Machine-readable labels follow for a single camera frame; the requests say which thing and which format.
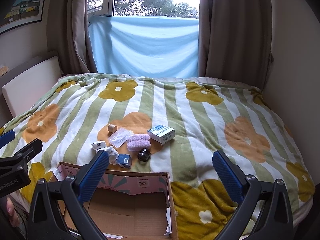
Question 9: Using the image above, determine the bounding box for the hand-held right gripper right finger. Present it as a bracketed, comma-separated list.
[212, 150, 294, 240]

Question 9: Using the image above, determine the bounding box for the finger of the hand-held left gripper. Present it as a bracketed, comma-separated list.
[0, 138, 43, 170]
[0, 129, 16, 150]

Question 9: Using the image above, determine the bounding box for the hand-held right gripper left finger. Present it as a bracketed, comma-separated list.
[26, 149, 110, 240]

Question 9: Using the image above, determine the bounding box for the white patterned packet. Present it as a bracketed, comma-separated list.
[96, 145, 119, 165]

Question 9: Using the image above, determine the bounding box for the small blue box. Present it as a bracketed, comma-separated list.
[117, 153, 132, 168]

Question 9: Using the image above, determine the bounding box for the clear plastic bag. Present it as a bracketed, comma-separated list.
[108, 127, 133, 148]

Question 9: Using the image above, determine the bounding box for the cardboard box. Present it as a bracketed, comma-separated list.
[46, 162, 179, 240]

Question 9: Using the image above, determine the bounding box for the small black jar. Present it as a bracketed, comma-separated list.
[137, 148, 151, 162]

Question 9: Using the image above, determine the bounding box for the purple fuzzy towel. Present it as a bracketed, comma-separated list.
[126, 134, 151, 152]

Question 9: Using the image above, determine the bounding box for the white and blue carton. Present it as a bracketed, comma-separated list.
[146, 124, 175, 146]

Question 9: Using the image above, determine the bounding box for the person's left hand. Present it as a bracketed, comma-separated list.
[5, 196, 21, 227]

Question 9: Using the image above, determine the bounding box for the white headboard cushion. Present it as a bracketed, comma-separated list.
[2, 56, 63, 120]

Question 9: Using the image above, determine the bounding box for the floral striped blanket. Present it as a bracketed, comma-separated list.
[0, 73, 316, 240]

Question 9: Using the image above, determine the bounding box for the beige bed sheet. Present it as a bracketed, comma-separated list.
[60, 73, 315, 232]

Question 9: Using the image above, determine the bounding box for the brown curtain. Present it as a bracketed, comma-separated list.
[46, 0, 98, 75]
[198, 0, 273, 88]

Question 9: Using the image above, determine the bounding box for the light blue cloth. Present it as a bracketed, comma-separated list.
[88, 14, 200, 79]

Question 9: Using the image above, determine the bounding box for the framed wall poster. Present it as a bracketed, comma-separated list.
[0, 0, 49, 35]

